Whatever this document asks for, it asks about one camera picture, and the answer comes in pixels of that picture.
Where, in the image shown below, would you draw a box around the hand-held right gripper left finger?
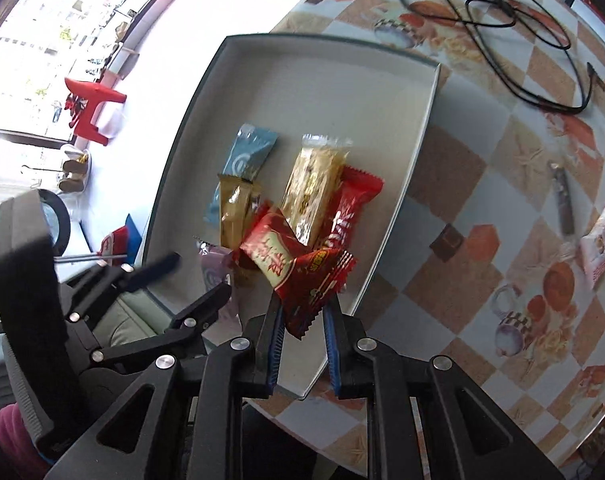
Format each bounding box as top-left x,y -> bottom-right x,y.
47,292 -> 286,480

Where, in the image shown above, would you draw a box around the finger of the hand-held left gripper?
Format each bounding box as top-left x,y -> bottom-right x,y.
80,282 -> 233,376
57,252 -> 182,323

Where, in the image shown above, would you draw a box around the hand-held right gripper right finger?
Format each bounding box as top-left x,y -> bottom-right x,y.
323,296 -> 565,480

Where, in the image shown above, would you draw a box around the pale pink snack packet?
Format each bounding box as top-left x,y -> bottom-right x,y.
192,236 -> 243,333

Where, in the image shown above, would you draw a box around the red yellow label snack packet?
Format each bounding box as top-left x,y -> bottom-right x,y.
275,247 -> 358,341

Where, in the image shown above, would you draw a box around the red cream label snack packet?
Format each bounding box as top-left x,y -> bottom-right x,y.
232,200 -> 308,291

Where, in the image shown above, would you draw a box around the golden brown snack packet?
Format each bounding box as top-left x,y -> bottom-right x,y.
217,174 -> 263,251

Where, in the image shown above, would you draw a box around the blue snack packet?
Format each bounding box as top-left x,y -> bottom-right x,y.
203,123 -> 280,223

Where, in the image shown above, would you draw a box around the red white print snack packet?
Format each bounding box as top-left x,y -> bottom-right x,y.
312,165 -> 385,256

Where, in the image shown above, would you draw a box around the grey cardboard box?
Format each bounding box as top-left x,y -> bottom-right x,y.
140,33 -> 443,401

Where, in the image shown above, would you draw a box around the clear dark wafer roll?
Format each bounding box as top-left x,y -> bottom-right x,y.
547,160 -> 575,236

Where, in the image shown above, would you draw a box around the pink white cranberry snack packet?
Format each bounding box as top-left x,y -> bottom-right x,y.
579,202 -> 605,286

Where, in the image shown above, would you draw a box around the person's left forearm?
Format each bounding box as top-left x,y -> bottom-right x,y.
0,402 -> 50,480

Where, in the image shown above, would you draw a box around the red and blue bag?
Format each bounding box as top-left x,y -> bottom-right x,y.
100,215 -> 146,266

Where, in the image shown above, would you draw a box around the pale green seat cushion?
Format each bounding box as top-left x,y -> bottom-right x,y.
90,290 -> 173,346

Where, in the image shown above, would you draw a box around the beige shoes pair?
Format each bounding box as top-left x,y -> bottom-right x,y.
57,144 -> 90,193

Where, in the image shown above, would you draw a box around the red plastic stool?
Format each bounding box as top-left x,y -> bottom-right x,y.
65,77 -> 128,147

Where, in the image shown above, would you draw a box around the black cable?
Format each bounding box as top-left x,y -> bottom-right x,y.
395,0 -> 598,113

